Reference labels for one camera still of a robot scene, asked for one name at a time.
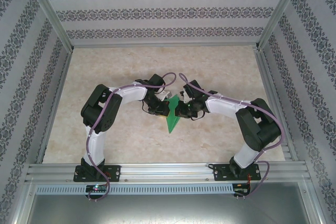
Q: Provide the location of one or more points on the green paper sheet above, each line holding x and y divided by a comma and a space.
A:
172, 123

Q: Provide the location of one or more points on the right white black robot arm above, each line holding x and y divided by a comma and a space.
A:
223, 104

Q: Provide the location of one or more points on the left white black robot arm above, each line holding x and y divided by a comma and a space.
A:
131, 95

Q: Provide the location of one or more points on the grey metal sheet panel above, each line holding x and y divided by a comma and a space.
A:
168, 211

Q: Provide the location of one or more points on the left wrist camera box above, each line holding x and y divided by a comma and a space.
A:
166, 96

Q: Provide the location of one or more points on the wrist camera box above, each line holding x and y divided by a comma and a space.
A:
185, 97
166, 96

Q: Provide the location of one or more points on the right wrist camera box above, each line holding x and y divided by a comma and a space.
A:
185, 97

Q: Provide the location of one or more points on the aluminium back rail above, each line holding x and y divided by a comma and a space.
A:
162, 45

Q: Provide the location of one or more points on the aluminium mounting rail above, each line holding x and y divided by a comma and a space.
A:
168, 172

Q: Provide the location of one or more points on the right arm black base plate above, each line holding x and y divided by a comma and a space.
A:
220, 172

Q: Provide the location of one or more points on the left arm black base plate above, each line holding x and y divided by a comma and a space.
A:
114, 172

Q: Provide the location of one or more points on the aluminium frame post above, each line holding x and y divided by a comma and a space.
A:
281, 6
47, 6

